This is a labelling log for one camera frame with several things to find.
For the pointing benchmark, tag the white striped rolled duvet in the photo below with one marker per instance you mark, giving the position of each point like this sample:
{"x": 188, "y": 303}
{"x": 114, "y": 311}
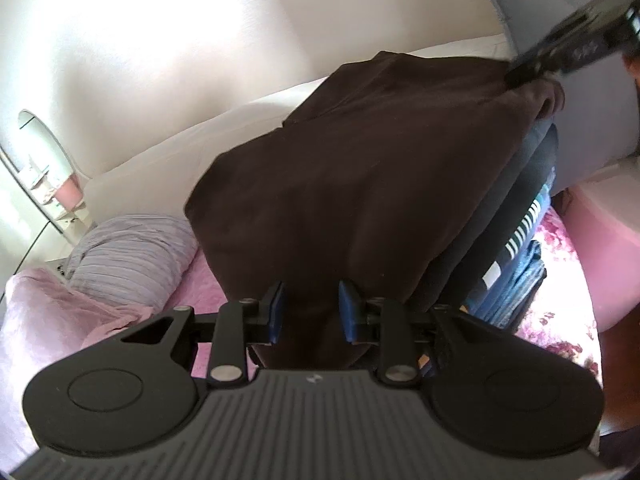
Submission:
{"x": 130, "y": 260}

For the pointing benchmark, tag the white corner shelf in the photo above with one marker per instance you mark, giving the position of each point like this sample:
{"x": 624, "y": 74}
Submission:
{"x": 30, "y": 125}

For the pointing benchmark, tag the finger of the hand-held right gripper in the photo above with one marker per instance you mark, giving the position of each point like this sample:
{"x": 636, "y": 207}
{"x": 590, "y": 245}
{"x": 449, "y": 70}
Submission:
{"x": 530, "y": 71}

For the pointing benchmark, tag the person's right hand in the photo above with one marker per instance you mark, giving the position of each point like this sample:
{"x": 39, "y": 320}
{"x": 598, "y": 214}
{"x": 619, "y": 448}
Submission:
{"x": 634, "y": 66}

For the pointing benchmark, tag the dark brown garment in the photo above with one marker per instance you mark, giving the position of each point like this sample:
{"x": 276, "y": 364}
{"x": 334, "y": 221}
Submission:
{"x": 350, "y": 170}

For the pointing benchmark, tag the stack of folded clothes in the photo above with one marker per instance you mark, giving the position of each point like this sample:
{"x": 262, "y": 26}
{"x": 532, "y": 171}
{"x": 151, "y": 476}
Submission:
{"x": 505, "y": 220}

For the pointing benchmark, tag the grey pillow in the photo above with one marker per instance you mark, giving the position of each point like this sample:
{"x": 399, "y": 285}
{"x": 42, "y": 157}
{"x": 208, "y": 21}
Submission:
{"x": 590, "y": 120}

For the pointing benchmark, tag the pink floral blanket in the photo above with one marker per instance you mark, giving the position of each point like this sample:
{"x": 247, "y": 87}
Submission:
{"x": 555, "y": 280}

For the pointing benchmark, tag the white padded headboard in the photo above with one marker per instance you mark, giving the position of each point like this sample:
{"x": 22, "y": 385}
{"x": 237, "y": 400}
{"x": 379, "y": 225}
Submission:
{"x": 200, "y": 135}

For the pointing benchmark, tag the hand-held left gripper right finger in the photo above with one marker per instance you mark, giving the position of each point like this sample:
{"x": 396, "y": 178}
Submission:
{"x": 349, "y": 312}

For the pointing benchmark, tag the pink container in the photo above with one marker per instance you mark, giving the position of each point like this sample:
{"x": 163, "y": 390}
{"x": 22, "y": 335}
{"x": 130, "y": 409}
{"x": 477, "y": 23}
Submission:
{"x": 67, "y": 195}

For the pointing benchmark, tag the pink quilt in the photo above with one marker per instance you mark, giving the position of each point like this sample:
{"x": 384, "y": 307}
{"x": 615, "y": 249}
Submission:
{"x": 45, "y": 330}

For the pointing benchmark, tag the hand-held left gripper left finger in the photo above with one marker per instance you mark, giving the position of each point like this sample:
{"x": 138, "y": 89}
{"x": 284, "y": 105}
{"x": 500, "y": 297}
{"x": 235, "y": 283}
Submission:
{"x": 276, "y": 310}

